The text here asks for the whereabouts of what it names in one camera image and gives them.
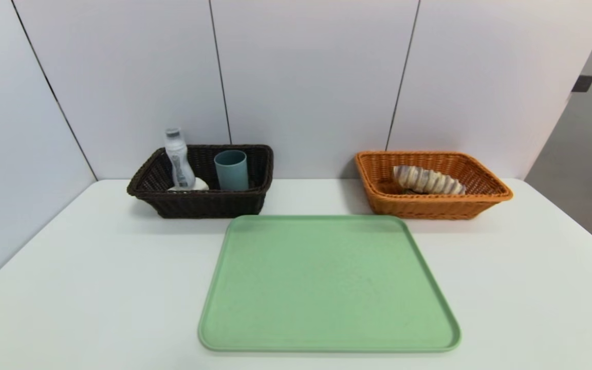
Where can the orange wicker basket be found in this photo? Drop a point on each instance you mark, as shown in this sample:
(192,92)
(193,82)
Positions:
(429,205)

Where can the light green plastic tray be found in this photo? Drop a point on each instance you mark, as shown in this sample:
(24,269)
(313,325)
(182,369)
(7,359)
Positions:
(327,288)

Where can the blue-grey plastic cup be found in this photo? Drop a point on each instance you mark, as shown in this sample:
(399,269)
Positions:
(232,172)

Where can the dark brown wicker basket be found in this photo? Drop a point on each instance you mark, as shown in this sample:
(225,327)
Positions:
(198,203)

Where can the dark wall fixture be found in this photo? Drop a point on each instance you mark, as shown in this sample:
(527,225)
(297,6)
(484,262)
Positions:
(583,83)

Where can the white bottle with clear cap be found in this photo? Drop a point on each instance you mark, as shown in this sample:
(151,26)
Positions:
(180,159)

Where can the striped purple bread roll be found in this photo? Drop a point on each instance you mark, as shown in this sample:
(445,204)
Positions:
(427,180)

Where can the white soap bar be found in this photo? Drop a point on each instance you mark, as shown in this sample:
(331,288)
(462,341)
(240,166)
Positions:
(201,185)

